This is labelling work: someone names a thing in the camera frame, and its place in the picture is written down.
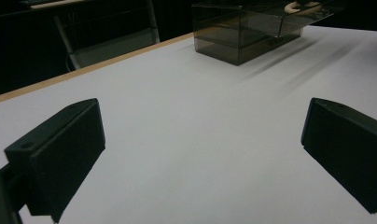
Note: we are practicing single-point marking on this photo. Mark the white board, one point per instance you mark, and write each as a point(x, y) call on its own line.
point(192, 140)

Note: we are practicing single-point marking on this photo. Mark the grey metal desk frame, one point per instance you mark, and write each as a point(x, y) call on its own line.
point(115, 46)

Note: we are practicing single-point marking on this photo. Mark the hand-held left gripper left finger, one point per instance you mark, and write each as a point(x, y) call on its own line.
point(56, 161)

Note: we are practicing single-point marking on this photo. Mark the smoky transparent drawer box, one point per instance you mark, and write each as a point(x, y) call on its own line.
point(236, 34)

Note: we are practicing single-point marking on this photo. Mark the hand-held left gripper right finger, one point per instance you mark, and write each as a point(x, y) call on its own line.
point(348, 149)

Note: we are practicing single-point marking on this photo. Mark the wooden table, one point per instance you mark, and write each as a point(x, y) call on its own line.
point(84, 71)

